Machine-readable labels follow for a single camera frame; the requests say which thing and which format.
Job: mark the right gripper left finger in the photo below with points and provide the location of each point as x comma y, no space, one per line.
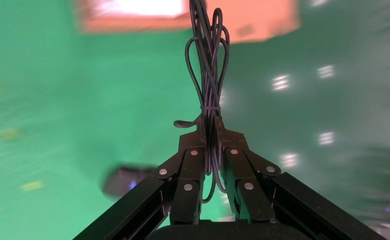
191,165

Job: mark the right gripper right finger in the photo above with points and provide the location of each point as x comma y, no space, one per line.
241,165

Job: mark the open brown cardboard box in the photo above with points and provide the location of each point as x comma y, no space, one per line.
264,20

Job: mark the green table cloth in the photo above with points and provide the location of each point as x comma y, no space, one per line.
48,99

